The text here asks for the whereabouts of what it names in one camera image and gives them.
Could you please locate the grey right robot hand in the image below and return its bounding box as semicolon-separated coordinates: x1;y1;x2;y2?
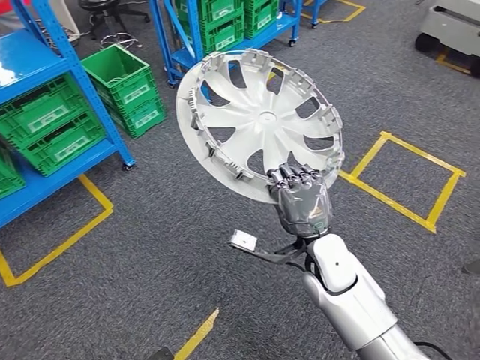
266;163;334;239

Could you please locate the grey plastic wheel cover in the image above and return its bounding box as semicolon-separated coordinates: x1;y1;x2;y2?
175;48;346;206

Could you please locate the blue metal shelf rack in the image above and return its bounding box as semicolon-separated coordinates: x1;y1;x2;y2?
0;0;137;230
149;0;303;86
281;0;330;29

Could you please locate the yellow floor tape square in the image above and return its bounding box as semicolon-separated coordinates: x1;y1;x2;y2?
300;0;367;25

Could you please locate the yellow floor tape strip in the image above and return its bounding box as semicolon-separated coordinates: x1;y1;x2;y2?
435;46;472;77

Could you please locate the white wheeled machine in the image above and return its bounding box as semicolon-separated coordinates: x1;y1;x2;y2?
414;0;480;79

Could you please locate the chrome stool base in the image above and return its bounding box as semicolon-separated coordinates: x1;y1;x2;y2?
98;31;143;52

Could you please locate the black chair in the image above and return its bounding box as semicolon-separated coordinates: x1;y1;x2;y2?
78;0;152;40

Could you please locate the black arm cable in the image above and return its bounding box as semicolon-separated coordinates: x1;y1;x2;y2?
413;340;455;360

